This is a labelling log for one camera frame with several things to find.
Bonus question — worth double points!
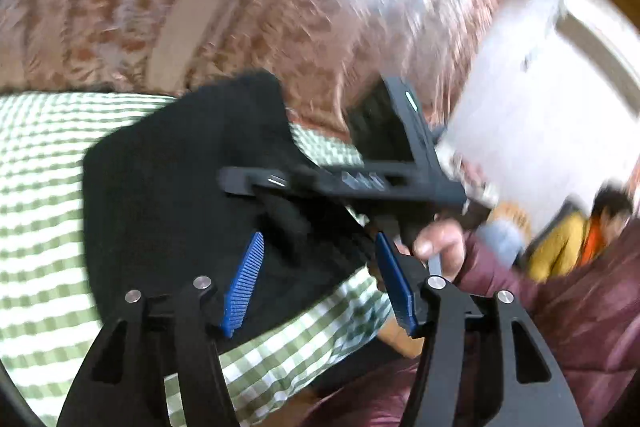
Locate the person in yellow jacket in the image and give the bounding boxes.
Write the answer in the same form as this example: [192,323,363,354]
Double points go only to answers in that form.
[525,189,638,283]

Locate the green checked bed sheet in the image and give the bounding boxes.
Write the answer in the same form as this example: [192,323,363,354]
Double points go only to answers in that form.
[0,91,396,427]

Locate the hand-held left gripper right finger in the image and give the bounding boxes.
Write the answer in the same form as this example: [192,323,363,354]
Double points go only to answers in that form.
[376,233,586,427]

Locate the person's right forearm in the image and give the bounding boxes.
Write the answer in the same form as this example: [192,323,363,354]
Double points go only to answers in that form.
[452,214,640,378]

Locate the white panelled door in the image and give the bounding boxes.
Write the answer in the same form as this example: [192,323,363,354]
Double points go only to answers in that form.
[440,0,640,228]

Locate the person's maroon jacket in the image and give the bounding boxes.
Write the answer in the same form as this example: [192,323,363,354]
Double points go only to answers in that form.
[300,347,640,427]

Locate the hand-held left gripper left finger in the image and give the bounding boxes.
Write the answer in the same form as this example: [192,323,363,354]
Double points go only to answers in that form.
[57,232,265,427]

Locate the light blue cloth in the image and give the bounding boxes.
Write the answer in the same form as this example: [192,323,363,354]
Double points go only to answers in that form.
[477,219,526,268]

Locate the brown floral blanket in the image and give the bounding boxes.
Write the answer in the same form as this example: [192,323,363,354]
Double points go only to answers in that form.
[0,0,531,172]

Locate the person's right hand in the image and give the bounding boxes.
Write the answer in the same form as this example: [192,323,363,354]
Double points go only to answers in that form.
[415,221,469,283]

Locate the black pants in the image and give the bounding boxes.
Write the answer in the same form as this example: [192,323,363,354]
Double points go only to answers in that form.
[82,71,386,340]

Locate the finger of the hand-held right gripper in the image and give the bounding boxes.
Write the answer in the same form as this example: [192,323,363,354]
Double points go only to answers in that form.
[219,165,352,198]

